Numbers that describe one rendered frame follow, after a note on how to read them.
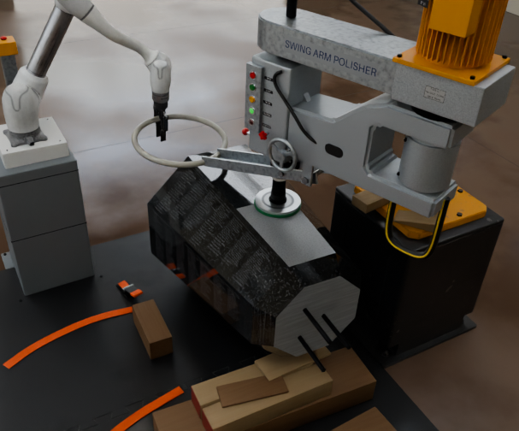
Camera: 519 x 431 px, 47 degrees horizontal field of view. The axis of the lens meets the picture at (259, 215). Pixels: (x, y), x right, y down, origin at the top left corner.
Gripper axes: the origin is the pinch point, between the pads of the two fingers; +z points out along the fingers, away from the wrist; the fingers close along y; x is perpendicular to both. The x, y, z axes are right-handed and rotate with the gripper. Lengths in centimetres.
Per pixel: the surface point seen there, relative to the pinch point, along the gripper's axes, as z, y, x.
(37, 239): 48, -2, -73
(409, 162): -62, 145, 23
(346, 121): -67, 119, 15
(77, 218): 41, 0, -51
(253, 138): -40, 80, 3
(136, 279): 82, 19, -27
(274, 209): -8, 92, 10
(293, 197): -8, 89, 23
